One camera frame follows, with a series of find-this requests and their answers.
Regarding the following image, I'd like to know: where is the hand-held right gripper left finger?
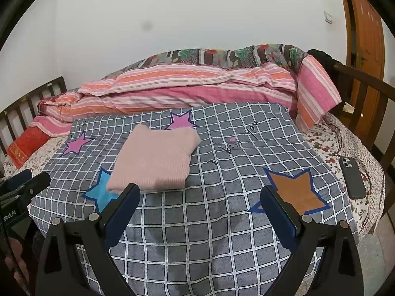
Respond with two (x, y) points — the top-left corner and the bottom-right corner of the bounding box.
(36, 183), (141, 296)

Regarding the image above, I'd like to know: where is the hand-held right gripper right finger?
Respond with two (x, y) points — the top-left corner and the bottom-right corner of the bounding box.
(260, 185), (365, 296)

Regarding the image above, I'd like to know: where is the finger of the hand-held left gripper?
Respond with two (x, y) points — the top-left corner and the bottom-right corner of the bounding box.
(0, 169), (33, 190)
(9, 172), (51, 204)

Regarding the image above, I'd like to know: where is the pink ribbed sweater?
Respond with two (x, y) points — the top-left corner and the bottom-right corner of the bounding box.
(106, 124), (202, 193)

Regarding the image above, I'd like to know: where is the red pillow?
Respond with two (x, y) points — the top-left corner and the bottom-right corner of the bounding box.
(6, 126), (51, 169)

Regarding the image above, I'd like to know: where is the pink striped pillow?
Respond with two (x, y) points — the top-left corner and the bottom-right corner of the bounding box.
(29, 115), (73, 138)

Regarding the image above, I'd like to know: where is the grey checked star blanket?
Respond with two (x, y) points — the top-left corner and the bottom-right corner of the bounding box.
(29, 102), (360, 296)

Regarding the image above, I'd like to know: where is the dark smartphone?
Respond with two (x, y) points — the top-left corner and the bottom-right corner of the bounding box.
(338, 157), (367, 200)

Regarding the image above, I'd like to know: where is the pink striped quilt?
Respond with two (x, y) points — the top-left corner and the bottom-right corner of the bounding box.
(37, 55), (342, 133)

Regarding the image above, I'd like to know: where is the dark wooden footboard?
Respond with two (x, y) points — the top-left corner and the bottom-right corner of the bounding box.
(309, 49), (395, 222)

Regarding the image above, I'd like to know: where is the dark garment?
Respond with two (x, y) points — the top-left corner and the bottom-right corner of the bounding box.
(307, 49), (343, 68)

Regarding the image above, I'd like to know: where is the floral patchwork quilt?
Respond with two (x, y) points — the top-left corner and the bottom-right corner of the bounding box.
(102, 44), (311, 79)

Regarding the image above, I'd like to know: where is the brown wooden door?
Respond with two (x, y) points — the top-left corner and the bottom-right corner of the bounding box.
(336, 0), (386, 105)

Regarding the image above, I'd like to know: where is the thin dark cable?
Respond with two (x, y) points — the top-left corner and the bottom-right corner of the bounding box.
(327, 123), (344, 158)

